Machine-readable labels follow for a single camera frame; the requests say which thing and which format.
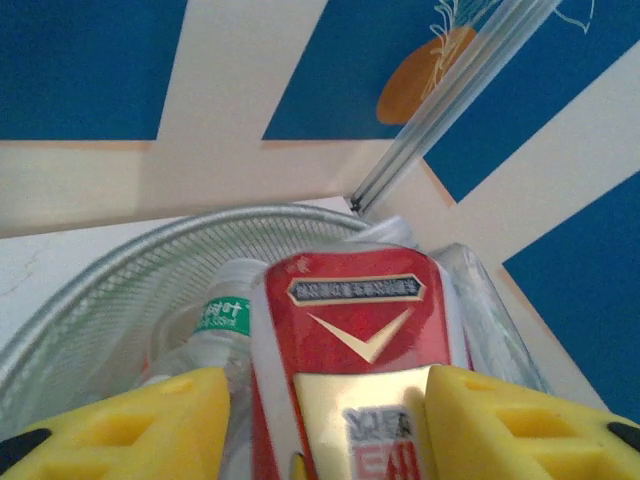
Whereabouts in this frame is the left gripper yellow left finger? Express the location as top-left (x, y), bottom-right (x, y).
top-left (0, 366), bottom-right (232, 480)

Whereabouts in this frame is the red and gold snack packet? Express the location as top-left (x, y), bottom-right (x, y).
top-left (248, 215), bottom-right (474, 480)

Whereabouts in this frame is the square clear bottle white label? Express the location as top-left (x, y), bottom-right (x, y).
top-left (429, 242), bottom-right (551, 401)

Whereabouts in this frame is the clear water bottle green label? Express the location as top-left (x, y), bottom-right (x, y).
top-left (144, 258), bottom-right (266, 401)

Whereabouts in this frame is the aluminium frame post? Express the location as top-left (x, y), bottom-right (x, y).
top-left (349, 0), bottom-right (564, 217)

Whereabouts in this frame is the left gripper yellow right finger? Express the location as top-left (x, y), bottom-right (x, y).
top-left (423, 364), bottom-right (640, 480)

